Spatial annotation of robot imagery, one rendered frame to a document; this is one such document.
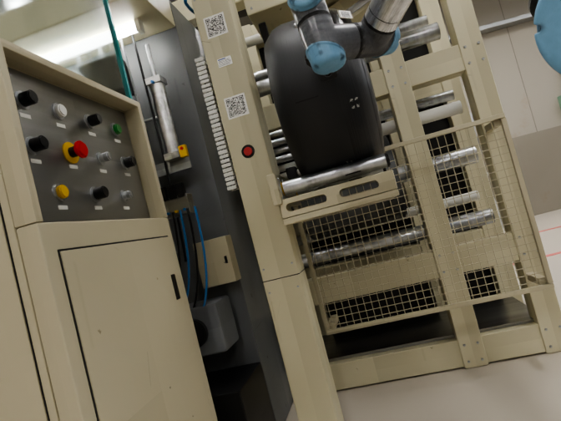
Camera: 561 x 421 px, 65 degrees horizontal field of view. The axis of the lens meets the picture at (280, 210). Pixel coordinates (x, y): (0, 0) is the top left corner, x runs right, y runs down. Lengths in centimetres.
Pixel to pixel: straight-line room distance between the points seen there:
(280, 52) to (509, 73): 722
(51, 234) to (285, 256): 78
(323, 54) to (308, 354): 97
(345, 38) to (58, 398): 89
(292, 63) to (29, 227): 82
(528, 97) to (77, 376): 804
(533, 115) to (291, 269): 722
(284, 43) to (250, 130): 31
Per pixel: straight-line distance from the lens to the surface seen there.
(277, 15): 199
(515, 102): 834
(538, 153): 832
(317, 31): 97
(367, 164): 137
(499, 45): 852
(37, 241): 94
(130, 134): 146
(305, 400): 159
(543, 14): 53
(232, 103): 156
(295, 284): 149
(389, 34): 103
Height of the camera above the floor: 77
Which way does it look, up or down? 3 degrees up
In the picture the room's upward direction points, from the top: 15 degrees counter-clockwise
